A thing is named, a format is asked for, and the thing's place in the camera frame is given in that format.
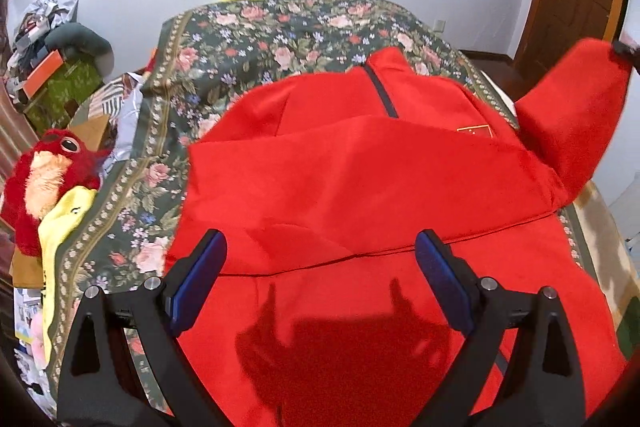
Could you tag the yellow cloth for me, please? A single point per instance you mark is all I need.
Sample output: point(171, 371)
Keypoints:
point(60, 227)

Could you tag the dark floral blanket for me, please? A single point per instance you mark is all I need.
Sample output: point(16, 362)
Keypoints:
point(225, 52)

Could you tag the red plush toy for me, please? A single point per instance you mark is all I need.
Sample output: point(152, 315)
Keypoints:
point(20, 207)

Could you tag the red zip jacket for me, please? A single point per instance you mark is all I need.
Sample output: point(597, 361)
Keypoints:
point(350, 182)

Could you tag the green box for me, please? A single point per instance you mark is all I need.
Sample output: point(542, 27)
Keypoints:
point(65, 82)

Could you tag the pile of crumpled papers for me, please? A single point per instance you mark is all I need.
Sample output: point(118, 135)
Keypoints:
point(40, 19)

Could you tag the white wall outlet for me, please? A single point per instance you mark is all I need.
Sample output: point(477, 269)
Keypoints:
point(440, 25)

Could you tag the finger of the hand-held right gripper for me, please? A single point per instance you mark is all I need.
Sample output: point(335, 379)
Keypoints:
point(625, 50)

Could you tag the grey white crumpled cloth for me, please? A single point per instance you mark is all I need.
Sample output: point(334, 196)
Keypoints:
point(127, 117)

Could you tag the orange box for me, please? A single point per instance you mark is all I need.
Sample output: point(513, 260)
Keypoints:
point(45, 74)

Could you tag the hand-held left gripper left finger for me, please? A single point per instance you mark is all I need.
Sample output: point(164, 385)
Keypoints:
point(200, 277)

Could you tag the beige green patterned bed sheet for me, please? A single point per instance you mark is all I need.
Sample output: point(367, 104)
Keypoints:
point(607, 247)

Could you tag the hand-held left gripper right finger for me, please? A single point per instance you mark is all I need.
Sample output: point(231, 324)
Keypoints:
point(442, 282)

